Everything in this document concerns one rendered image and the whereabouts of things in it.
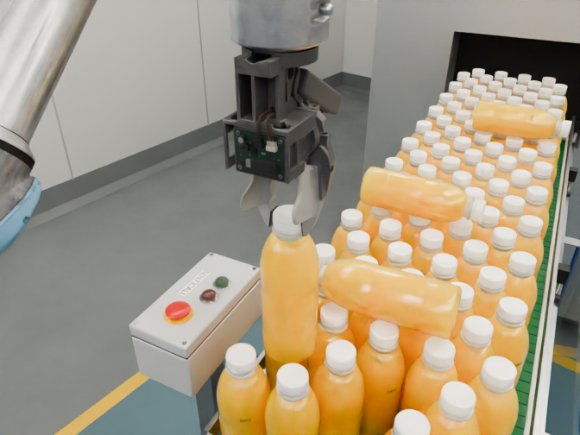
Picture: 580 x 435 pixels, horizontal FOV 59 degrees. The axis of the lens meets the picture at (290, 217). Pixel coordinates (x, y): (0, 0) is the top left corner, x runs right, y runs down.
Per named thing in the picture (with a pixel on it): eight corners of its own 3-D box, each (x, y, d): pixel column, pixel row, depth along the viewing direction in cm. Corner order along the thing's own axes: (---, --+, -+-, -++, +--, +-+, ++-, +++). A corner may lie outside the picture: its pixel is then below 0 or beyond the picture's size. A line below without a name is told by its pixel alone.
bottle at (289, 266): (296, 370, 66) (297, 253, 56) (253, 346, 69) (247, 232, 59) (324, 337, 70) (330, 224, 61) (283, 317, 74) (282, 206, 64)
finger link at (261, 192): (226, 234, 57) (234, 164, 52) (253, 211, 62) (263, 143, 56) (249, 246, 56) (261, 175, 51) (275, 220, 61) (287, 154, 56)
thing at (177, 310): (160, 318, 73) (159, 312, 72) (176, 303, 75) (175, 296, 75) (180, 325, 71) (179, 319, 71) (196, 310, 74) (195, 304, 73)
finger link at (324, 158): (293, 198, 56) (280, 122, 52) (300, 192, 57) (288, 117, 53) (332, 202, 54) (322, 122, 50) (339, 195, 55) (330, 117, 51)
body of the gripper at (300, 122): (223, 173, 51) (214, 51, 45) (266, 143, 57) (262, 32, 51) (291, 191, 48) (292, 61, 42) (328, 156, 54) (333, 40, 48)
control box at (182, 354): (138, 374, 77) (127, 323, 71) (214, 296, 92) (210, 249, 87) (192, 399, 73) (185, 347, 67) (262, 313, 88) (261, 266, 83)
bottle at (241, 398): (223, 434, 79) (214, 348, 69) (268, 429, 79) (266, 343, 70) (224, 478, 73) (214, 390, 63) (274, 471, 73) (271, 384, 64)
